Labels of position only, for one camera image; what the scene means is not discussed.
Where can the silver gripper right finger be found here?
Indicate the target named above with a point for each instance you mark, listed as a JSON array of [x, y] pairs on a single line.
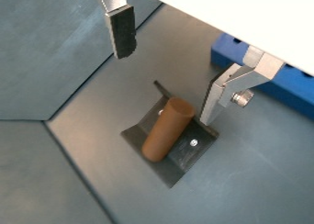
[[229, 87]]

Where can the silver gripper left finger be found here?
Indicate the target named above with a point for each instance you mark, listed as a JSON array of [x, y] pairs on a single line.
[[120, 23]]

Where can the brown round cylinder peg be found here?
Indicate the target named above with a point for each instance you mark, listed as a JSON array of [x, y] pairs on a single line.
[[171, 123]]

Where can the blue shape sorter board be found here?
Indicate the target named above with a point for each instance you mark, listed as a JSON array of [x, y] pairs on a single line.
[[291, 87]]

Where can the dark grey curved cradle block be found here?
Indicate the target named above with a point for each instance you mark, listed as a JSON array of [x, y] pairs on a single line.
[[187, 149]]

